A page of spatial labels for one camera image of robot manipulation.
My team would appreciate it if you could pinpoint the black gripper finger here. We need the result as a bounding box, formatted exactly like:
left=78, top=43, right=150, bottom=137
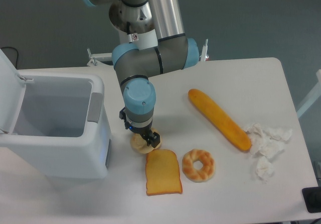
left=119, top=107, right=127, bottom=129
left=144, top=131, right=161, bottom=148

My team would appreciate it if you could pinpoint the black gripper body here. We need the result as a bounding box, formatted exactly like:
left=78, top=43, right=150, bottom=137
left=125, top=122, right=153, bottom=140

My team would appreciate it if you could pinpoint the round pale bread bun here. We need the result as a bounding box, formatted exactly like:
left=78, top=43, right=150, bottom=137
left=130, top=134, right=162, bottom=154

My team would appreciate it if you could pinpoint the orange toast slice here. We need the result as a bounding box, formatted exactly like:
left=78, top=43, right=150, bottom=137
left=145, top=149, right=183, bottom=196

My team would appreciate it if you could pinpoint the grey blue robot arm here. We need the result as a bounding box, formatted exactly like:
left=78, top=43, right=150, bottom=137
left=83, top=0, right=199, bottom=148

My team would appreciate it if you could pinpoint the white open trash bin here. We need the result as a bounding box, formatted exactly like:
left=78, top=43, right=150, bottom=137
left=1, top=54, right=111, bottom=179

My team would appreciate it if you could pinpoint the long orange baguette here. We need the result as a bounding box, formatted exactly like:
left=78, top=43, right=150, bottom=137
left=188, top=89, right=252, bottom=152

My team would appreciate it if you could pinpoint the crumpled white tissue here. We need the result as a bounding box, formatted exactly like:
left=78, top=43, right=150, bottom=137
left=243, top=123, right=293, bottom=183

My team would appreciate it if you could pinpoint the black device at table edge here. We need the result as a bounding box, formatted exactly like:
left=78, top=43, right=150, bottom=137
left=302, top=186, right=321, bottom=213

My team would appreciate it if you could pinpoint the braided ring bread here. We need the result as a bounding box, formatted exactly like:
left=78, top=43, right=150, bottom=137
left=182, top=149, right=216, bottom=183

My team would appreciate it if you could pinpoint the white clamp post with red base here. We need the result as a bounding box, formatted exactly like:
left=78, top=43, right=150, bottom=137
left=200, top=39, right=209, bottom=62

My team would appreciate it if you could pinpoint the black cable on floor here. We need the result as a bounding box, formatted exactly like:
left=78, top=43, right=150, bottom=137
left=0, top=46, right=20, bottom=67

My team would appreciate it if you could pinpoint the white metal frame right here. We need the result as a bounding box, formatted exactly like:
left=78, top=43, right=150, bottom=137
left=296, top=69, right=320, bottom=118

